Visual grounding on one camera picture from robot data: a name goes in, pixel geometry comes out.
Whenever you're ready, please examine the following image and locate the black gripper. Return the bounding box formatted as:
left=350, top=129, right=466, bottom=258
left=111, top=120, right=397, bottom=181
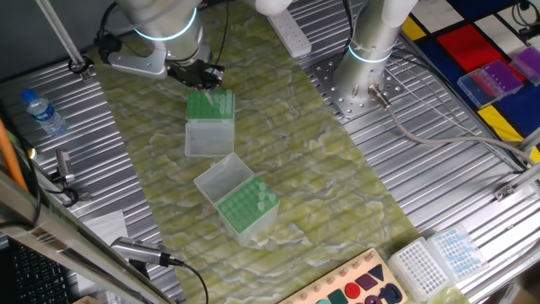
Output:
left=166, top=57, right=225, bottom=91

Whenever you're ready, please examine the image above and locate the clear tip box green rack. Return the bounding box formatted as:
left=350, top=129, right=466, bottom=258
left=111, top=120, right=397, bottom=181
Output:
left=184, top=89, right=236, bottom=158
left=193, top=152, right=280, bottom=248

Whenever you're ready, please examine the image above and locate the white power strip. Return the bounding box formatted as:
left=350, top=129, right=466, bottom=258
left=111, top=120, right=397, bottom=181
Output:
left=266, top=8, right=313, bottom=59

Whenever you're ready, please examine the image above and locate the green marble patterned mat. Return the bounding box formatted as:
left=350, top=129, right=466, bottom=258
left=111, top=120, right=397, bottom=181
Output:
left=88, top=0, right=472, bottom=304

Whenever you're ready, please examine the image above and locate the thin silver rod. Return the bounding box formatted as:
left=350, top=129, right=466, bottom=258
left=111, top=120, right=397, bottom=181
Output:
left=35, top=0, right=94, bottom=80

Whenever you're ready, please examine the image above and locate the clear water bottle blue cap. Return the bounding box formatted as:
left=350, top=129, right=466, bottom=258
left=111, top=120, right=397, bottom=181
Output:
left=20, top=88, right=68, bottom=137

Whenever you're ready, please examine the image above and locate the white paper sheet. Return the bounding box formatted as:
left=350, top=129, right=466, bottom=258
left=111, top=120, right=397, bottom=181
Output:
left=82, top=209, right=130, bottom=248

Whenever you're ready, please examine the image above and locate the orange pipe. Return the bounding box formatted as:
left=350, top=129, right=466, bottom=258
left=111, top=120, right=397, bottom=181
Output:
left=0, top=117, right=29, bottom=193

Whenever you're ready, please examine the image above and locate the wooden shape puzzle board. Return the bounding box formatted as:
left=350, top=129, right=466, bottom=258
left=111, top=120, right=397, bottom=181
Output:
left=276, top=247, right=409, bottom=304

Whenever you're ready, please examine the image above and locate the green puzzle piece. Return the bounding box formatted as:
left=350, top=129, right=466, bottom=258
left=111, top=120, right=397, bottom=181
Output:
left=327, top=289, right=349, bottom=304

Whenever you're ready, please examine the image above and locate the red circle puzzle piece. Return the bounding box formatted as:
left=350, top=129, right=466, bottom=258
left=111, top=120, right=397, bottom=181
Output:
left=344, top=281, right=362, bottom=300

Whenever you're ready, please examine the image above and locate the colour block floor mat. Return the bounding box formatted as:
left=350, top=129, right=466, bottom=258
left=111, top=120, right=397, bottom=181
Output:
left=399, top=0, right=540, bottom=164

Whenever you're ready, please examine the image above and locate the purple square puzzle piece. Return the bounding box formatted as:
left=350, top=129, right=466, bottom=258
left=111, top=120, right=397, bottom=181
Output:
left=354, top=273, right=379, bottom=292

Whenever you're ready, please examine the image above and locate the black keyboard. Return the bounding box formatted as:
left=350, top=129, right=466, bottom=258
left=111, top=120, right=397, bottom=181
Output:
left=6, top=242, right=71, bottom=304

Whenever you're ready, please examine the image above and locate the white rack tip box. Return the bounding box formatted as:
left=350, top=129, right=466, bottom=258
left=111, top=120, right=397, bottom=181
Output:
left=386, top=236, right=453, bottom=301

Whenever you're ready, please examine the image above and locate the purple rack tip box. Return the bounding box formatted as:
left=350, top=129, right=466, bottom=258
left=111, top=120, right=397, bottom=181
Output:
left=456, top=58, right=524, bottom=110
left=509, top=43, right=540, bottom=87

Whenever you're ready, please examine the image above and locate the blue rack tip box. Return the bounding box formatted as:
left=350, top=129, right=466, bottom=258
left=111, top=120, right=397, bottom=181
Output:
left=427, top=222, right=491, bottom=283

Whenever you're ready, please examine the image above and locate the cardboard carton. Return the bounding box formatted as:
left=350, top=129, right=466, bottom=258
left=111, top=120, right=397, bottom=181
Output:
left=499, top=281, right=540, bottom=304

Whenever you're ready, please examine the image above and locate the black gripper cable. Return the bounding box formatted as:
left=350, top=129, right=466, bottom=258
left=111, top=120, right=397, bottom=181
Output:
left=212, top=0, right=232, bottom=68

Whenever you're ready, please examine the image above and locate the silver camera mount bracket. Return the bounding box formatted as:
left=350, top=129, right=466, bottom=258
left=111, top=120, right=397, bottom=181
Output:
left=107, top=44, right=170, bottom=80

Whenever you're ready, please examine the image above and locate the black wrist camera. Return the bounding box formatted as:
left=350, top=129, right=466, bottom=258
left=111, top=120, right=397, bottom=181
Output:
left=94, top=33, right=124, bottom=64

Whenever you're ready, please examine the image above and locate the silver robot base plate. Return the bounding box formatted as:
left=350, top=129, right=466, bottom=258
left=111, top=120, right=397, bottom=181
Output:
left=310, top=52, right=406, bottom=122

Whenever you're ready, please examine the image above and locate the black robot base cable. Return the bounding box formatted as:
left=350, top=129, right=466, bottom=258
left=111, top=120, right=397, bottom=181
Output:
left=342, top=0, right=359, bottom=47

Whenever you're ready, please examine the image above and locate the grey cable metal connector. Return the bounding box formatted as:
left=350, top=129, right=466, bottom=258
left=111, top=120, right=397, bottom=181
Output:
left=367, top=83, right=537, bottom=168

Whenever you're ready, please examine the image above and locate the silver depth camera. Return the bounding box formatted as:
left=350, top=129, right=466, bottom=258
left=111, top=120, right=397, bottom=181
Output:
left=110, top=236, right=185, bottom=268

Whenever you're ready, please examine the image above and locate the black camera cable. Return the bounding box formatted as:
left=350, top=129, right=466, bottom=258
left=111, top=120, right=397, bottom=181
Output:
left=168, top=257, right=211, bottom=304

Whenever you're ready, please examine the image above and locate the aluminium frame beam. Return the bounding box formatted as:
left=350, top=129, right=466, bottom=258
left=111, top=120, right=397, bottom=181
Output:
left=0, top=168, right=174, bottom=304

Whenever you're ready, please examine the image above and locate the blue ring puzzle piece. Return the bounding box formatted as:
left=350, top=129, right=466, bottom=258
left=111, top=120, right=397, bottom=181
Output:
left=376, top=283, right=404, bottom=304

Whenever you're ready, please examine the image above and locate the aluminium profile rail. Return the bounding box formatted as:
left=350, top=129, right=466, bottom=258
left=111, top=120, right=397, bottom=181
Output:
left=493, top=126, right=540, bottom=203

